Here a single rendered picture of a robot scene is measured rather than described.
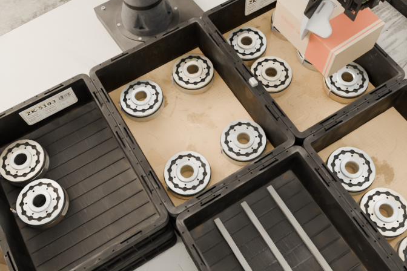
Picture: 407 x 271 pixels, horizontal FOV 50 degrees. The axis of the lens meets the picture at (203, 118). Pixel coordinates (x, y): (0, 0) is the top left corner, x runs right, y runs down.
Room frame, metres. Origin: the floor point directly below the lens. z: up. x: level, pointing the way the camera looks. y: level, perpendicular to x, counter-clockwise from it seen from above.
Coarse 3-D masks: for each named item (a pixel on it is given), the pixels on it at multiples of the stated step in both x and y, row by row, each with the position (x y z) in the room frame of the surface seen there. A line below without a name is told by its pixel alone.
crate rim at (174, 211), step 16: (176, 32) 0.66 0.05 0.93; (208, 32) 0.65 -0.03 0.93; (144, 48) 0.62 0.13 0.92; (224, 48) 0.60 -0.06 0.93; (112, 64) 0.58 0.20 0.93; (96, 80) 0.54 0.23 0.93; (256, 96) 0.47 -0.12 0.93; (112, 112) 0.46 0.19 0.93; (272, 112) 0.43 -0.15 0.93; (128, 144) 0.38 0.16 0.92; (288, 144) 0.35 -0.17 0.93; (144, 160) 0.34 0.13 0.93; (256, 160) 0.32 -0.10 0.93; (240, 176) 0.29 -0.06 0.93; (160, 192) 0.27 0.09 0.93; (208, 192) 0.26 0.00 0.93; (176, 208) 0.23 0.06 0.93
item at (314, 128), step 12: (228, 0) 0.75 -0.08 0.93; (240, 0) 0.75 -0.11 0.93; (204, 12) 0.71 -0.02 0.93; (216, 12) 0.72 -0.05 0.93; (216, 36) 0.64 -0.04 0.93; (228, 48) 0.60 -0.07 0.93; (372, 48) 0.57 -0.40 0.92; (240, 60) 0.56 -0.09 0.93; (396, 72) 0.51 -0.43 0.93; (384, 84) 0.48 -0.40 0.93; (264, 96) 0.47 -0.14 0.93; (372, 96) 0.45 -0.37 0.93; (276, 108) 0.44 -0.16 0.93; (348, 108) 0.42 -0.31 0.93; (288, 120) 0.40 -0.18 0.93; (324, 120) 0.40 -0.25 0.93; (300, 132) 0.37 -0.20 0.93; (312, 132) 0.37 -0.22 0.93
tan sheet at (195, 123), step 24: (168, 72) 0.62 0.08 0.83; (216, 72) 0.60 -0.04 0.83; (168, 96) 0.54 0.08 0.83; (192, 96) 0.54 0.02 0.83; (216, 96) 0.53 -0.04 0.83; (168, 120) 0.48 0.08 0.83; (192, 120) 0.47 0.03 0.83; (216, 120) 0.47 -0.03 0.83; (144, 144) 0.42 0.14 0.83; (168, 144) 0.42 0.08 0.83; (192, 144) 0.41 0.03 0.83; (216, 144) 0.41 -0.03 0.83; (216, 168) 0.35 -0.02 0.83; (168, 192) 0.30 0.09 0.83
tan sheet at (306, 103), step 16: (272, 32) 0.72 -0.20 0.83; (272, 48) 0.66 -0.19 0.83; (288, 48) 0.66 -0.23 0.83; (288, 64) 0.61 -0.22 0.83; (304, 80) 0.56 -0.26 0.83; (320, 80) 0.56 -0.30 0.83; (288, 96) 0.52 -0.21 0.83; (304, 96) 0.52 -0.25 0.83; (320, 96) 0.51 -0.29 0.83; (288, 112) 0.48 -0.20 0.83; (304, 112) 0.47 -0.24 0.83; (320, 112) 0.47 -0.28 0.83; (304, 128) 0.43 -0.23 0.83
